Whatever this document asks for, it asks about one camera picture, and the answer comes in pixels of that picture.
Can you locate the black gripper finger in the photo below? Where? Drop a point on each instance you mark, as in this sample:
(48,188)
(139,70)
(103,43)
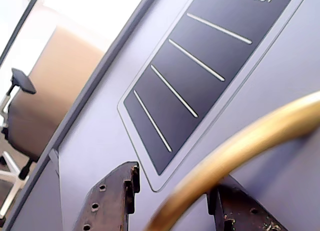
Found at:
(110,191)
(240,211)

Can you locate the office chair with white base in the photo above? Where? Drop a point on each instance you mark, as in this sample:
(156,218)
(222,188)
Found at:
(22,81)

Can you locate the blue door with shopping list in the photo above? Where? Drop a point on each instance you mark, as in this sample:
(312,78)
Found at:
(287,66)

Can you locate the yellow beanbag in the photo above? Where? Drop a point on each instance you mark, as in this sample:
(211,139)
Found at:
(55,91)

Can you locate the blue toy kitchen body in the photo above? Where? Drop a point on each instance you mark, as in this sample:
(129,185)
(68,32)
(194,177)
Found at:
(80,108)

